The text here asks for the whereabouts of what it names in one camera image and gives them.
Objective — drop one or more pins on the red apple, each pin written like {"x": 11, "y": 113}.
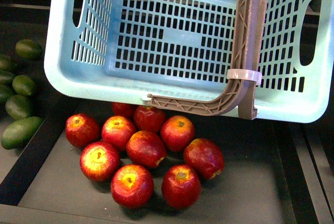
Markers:
{"x": 132, "y": 186}
{"x": 146, "y": 148}
{"x": 181, "y": 187}
{"x": 149, "y": 118}
{"x": 81, "y": 130}
{"x": 123, "y": 109}
{"x": 177, "y": 132}
{"x": 99, "y": 161}
{"x": 117, "y": 130}
{"x": 205, "y": 157}

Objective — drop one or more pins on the light blue plastic basket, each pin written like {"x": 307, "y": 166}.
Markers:
{"x": 270, "y": 59}

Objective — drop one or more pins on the green avocado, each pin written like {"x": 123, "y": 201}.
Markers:
{"x": 19, "y": 107}
{"x": 24, "y": 85}
{"x": 19, "y": 133}

